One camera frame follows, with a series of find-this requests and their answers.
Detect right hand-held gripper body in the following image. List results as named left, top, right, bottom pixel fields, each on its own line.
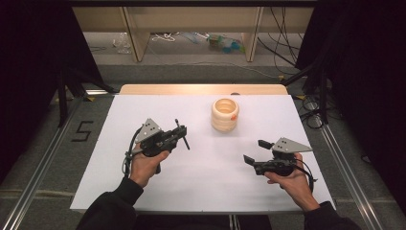
left=254, top=137, right=314, bottom=177

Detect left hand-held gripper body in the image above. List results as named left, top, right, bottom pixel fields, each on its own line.
left=134, top=118, right=178, bottom=158

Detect cream ringed pen holder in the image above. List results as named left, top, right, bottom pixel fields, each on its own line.
left=211, top=97, right=240, bottom=133

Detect person's right hand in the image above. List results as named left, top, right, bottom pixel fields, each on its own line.
left=263, top=153, right=321, bottom=213

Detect person's left hand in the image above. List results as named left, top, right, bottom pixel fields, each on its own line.
left=128, top=149, right=170, bottom=189

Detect white table sheet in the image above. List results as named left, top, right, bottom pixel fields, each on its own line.
left=69, top=94, right=336, bottom=213

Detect black stand legs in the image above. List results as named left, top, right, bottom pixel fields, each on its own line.
left=56, top=67, right=115, bottom=129
left=281, top=60, right=330, bottom=126

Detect clear plastic packaging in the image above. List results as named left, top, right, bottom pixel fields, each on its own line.
left=112, top=32, right=133, bottom=55

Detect beige wooden bench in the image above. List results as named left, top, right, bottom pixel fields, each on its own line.
left=72, top=6, right=315, bottom=63

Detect black curtain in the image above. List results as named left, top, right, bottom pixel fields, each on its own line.
left=0, top=0, right=107, bottom=185
left=296, top=0, right=406, bottom=205

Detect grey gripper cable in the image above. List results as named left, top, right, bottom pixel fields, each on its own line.
left=122, top=126, right=144, bottom=177

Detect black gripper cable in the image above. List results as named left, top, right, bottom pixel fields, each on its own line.
left=293, top=157, right=318, bottom=194

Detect coiled black floor cable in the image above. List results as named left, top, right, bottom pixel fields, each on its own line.
left=299, top=98, right=324, bottom=129

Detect aluminium floor rail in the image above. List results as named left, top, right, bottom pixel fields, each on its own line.
left=305, top=101, right=385, bottom=230
left=0, top=95, right=84, bottom=230

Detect black power cable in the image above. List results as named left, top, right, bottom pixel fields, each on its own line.
left=269, top=7, right=302, bottom=52
left=257, top=36, right=298, bottom=69

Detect white rope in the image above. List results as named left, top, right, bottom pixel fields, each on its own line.
left=150, top=32, right=177, bottom=43

